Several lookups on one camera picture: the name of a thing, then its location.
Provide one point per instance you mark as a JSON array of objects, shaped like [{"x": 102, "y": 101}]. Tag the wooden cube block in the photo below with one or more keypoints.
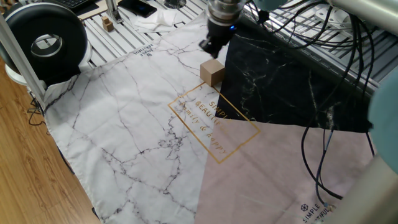
[{"x": 212, "y": 72}]

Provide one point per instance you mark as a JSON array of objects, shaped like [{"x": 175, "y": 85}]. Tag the metal stand bracket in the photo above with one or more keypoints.
[{"x": 113, "y": 11}]

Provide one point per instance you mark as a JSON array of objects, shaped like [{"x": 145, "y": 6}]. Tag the marble pattern tablecloth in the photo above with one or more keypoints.
[{"x": 140, "y": 140}]

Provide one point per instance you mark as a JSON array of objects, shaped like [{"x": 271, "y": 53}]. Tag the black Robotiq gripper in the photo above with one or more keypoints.
[{"x": 220, "y": 31}]

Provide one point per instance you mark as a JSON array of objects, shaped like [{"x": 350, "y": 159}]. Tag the aluminium frame post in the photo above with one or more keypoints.
[{"x": 21, "y": 62}]

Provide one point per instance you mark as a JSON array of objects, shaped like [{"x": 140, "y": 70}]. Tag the small wooden block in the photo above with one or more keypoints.
[{"x": 108, "y": 26}]

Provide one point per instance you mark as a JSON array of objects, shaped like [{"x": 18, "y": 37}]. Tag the black keyboard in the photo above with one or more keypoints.
[{"x": 71, "y": 2}]

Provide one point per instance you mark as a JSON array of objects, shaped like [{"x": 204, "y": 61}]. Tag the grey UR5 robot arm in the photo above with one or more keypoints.
[{"x": 385, "y": 124}]

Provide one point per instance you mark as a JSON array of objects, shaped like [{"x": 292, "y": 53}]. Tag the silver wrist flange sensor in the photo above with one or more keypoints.
[{"x": 224, "y": 11}]

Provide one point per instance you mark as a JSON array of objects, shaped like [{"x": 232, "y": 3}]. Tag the black smartphone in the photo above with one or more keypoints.
[{"x": 136, "y": 7}]

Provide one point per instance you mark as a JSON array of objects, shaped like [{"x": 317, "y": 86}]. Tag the tiny wooden block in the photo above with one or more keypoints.
[{"x": 105, "y": 19}]

